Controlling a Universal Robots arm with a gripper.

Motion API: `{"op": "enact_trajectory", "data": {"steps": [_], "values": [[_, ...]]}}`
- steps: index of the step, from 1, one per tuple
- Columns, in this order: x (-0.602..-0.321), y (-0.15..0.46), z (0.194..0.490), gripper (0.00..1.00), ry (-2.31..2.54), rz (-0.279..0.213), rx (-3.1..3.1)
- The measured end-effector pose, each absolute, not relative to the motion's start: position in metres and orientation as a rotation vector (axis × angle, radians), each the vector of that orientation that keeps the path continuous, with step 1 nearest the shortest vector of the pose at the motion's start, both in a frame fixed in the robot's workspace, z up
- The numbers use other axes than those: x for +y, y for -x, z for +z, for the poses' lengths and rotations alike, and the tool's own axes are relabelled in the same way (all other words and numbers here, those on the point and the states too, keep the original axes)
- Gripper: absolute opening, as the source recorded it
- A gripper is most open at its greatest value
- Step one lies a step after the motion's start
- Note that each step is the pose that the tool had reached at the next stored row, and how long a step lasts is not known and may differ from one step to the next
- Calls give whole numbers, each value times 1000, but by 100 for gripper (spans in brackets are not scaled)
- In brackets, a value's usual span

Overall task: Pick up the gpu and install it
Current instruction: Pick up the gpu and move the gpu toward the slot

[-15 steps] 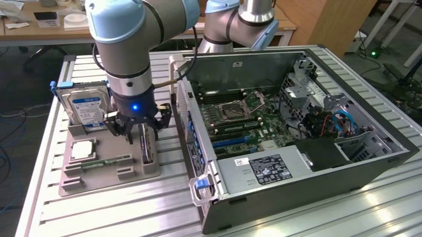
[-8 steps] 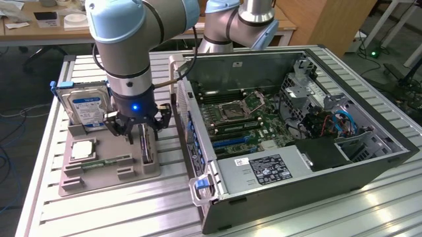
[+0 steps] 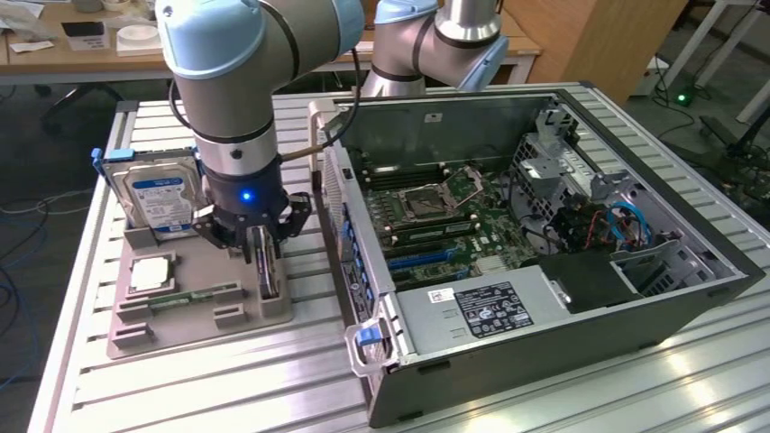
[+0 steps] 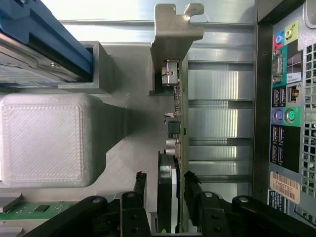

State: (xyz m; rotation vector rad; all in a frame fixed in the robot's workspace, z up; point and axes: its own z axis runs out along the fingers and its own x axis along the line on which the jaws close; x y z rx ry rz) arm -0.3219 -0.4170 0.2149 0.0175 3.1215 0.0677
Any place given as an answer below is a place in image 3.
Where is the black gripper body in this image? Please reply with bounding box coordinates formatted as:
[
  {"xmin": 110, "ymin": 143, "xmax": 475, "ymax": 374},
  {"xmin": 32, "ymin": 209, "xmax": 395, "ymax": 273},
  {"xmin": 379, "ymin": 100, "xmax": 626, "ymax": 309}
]
[{"xmin": 202, "ymin": 155, "xmax": 293, "ymax": 241}]

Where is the low-profile graphics card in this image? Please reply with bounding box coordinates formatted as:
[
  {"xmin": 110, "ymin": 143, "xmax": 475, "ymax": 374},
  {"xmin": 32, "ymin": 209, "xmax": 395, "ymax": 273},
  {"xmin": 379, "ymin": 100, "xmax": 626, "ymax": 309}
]
[{"xmin": 247, "ymin": 224, "xmax": 285, "ymax": 301}]

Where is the hard disk with blue carrier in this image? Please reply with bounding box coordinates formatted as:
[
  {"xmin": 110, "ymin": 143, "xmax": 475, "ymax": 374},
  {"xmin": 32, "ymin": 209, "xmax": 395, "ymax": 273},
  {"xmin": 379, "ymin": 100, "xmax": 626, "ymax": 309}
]
[{"xmin": 90, "ymin": 143, "xmax": 206, "ymax": 240}]

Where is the silver CPU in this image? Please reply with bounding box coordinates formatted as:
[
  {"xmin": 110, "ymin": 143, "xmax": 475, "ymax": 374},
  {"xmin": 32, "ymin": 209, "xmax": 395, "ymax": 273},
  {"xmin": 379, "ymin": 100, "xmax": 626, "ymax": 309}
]
[{"xmin": 130, "ymin": 259, "xmax": 174, "ymax": 292}]

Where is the green RAM stick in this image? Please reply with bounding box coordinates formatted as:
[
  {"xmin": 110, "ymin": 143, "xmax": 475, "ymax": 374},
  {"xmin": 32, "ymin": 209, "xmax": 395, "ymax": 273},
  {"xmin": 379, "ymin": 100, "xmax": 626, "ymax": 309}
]
[{"xmin": 147, "ymin": 288, "xmax": 222, "ymax": 310}]

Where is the black RAM slot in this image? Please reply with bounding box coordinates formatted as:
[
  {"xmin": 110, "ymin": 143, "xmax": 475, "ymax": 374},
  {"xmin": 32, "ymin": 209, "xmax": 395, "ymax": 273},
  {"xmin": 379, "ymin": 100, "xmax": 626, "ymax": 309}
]
[{"xmin": 362, "ymin": 162, "xmax": 450, "ymax": 178}]

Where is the CPU socket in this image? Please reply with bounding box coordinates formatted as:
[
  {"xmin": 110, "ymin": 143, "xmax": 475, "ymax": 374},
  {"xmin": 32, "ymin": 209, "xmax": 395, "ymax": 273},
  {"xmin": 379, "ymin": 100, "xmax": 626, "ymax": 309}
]
[{"xmin": 399, "ymin": 184, "xmax": 457, "ymax": 222}]

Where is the grey parts rack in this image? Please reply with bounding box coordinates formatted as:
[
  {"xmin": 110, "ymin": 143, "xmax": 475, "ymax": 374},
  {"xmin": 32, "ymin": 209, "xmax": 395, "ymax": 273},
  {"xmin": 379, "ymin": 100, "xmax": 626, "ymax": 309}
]
[{"xmin": 106, "ymin": 216, "xmax": 297, "ymax": 361}]

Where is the dark RAM stick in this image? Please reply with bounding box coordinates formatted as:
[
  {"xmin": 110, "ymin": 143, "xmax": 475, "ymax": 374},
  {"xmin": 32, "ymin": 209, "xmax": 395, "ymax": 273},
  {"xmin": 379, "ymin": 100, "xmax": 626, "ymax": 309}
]
[{"xmin": 394, "ymin": 218, "xmax": 477, "ymax": 244}]

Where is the blue expansion slot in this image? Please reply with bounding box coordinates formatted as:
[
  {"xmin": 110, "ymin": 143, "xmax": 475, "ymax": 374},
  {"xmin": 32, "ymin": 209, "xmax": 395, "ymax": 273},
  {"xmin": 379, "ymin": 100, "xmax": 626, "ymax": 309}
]
[{"xmin": 385, "ymin": 253, "xmax": 462, "ymax": 272}]

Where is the metal socket cover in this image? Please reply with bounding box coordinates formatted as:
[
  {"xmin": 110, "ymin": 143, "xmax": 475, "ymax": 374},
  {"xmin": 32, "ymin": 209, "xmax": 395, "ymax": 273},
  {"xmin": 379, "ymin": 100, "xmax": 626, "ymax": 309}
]
[{"xmin": 442, "ymin": 165, "xmax": 486, "ymax": 208}]

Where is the green motherboard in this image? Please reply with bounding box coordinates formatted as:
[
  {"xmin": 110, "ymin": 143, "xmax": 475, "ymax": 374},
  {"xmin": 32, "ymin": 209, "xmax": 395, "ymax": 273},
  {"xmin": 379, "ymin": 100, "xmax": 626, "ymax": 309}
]
[{"xmin": 358, "ymin": 151, "xmax": 543, "ymax": 292}]

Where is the grey power supply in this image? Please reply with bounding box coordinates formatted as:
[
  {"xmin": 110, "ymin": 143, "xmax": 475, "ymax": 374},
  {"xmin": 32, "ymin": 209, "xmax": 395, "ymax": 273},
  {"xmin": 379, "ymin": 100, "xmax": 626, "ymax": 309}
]
[{"xmin": 394, "ymin": 265, "xmax": 570, "ymax": 355}]

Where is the black chair base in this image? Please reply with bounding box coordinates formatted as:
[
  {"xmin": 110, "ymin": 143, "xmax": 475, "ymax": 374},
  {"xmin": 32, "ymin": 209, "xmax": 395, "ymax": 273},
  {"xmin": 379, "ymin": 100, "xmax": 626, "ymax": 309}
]
[{"xmin": 35, "ymin": 83, "xmax": 131, "ymax": 134}]

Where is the white round dish on box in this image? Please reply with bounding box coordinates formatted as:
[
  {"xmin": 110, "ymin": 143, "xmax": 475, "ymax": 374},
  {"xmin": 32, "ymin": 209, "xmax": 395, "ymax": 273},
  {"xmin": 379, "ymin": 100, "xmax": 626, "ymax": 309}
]
[{"xmin": 115, "ymin": 24, "xmax": 166, "ymax": 58}]

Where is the perforated metal drive cage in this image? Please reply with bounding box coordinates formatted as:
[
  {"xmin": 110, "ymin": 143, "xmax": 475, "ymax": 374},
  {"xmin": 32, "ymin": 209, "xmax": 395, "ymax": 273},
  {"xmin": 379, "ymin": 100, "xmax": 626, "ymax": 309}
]
[{"xmin": 510, "ymin": 133, "xmax": 604, "ymax": 213}]

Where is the wooden desk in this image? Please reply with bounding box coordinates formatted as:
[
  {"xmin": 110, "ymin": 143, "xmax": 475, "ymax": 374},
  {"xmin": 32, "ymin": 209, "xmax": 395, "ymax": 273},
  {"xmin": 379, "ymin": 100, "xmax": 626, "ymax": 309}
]
[{"xmin": 0, "ymin": 0, "xmax": 543, "ymax": 87}]

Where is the white box with black top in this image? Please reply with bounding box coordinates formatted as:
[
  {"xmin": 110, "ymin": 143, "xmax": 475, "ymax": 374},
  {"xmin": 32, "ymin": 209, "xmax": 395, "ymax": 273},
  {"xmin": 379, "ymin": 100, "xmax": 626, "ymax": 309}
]
[{"xmin": 60, "ymin": 21, "xmax": 111, "ymax": 51}]

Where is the black fan housing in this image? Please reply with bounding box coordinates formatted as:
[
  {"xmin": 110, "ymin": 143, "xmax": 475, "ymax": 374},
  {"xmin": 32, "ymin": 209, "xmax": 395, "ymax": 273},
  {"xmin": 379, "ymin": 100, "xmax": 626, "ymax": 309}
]
[{"xmin": 550, "ymin": 207, "xmax": 609, "ymax": 252}]

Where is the white paper slip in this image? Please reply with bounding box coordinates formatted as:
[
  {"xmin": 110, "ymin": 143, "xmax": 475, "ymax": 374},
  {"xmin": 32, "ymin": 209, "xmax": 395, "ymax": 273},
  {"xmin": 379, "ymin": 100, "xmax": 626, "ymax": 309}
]
[{"xmin": 7, "ymin": 40, "xmax": 56, "ymax": 54}]

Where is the black open PC case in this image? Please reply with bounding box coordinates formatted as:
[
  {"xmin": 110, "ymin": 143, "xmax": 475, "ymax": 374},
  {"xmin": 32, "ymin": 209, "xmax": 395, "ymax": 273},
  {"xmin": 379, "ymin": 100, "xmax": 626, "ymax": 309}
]
[{"xmin": 307, "ymin": 88, "xmax": 766, "ymax": 429}]

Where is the clear plastic bag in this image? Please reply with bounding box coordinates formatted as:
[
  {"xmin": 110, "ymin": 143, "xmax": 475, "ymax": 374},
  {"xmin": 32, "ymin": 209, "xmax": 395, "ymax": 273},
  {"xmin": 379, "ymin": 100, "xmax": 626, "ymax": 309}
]
[{"xmin": 0, "ymin": 8, "xmax": 50, "ymax": 35}]

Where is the grey metal disk bay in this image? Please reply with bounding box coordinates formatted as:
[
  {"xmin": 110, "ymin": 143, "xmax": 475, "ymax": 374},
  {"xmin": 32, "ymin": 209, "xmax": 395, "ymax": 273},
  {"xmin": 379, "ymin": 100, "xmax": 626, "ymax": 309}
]
[{"xmin": 610, "ymin": 238, "xmax": 717, "ymax": 299}]

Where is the wooden cabinet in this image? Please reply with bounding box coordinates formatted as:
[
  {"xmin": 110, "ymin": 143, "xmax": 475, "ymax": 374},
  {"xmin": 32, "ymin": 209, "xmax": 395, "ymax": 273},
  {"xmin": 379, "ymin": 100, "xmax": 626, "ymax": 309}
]
[{"xmin": 510, "ymin": 0, "xmax": 690, "ymax": 103}]

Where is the black equipment stand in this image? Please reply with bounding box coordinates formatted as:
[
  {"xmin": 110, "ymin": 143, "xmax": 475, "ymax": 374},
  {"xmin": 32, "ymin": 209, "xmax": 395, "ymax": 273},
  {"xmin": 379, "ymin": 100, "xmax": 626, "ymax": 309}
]
[{"xmin": 697, "ymin": 115, "xmax": 770, "ymax": 199}]

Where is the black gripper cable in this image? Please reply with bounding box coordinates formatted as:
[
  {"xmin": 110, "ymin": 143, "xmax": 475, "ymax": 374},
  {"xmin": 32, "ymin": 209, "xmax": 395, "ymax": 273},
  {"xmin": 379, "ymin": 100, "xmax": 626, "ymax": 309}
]
[{"xmin": 279, "ymin": 44, "xmax": 366, "ymax": 161}]

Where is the blue data wire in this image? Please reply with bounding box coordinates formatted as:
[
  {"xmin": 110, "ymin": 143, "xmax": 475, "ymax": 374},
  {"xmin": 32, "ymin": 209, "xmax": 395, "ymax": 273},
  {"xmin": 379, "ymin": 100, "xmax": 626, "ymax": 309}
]
[{"xmin": 606, "ymin": 202, "xmax": 654, "ymax": 247}]

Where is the white desk frame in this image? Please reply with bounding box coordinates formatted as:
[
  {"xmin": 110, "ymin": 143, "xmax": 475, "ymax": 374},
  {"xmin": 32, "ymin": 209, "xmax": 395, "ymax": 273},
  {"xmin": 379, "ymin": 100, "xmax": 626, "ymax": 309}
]
[{"xmin": 661, "ymin": 0, "xmax": 770, "ymax": 125}]

